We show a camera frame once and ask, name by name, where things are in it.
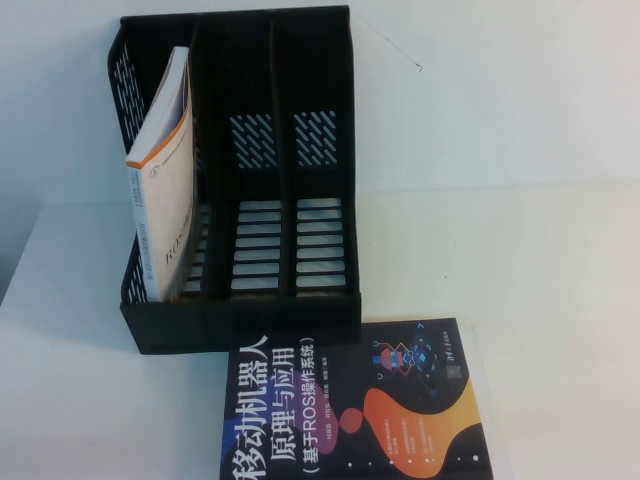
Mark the dark book with colourful cover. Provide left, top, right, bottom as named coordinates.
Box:
left=218, top=315, right=501, bottom=480

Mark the white book with orange spine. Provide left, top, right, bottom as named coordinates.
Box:
left=124, top=46, right=197, bottom=304

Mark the black perforated book stand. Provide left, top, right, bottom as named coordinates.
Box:
left=105, top=4, right=364, bottom=357

